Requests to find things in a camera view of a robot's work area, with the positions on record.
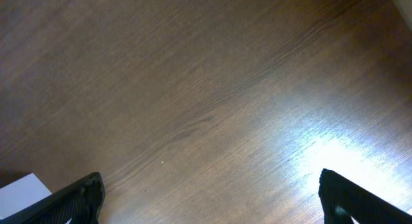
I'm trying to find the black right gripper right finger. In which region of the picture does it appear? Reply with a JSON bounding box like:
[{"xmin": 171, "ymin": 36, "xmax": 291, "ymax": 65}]
[{"xmin": 319, "ymin": 169, "xmax": 411, "ymax": 224}]

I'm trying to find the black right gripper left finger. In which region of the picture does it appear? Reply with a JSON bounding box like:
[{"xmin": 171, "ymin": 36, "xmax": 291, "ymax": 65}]
[{"xmin": 1, "ymin": 172, "xmax": 106, "ymax": 224}]

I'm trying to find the white pink open box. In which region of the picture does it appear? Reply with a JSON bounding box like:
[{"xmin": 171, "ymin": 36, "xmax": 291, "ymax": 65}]
[{"xmin": 0, "ymin": 173, "xmax": 52, "ymax": 220}]

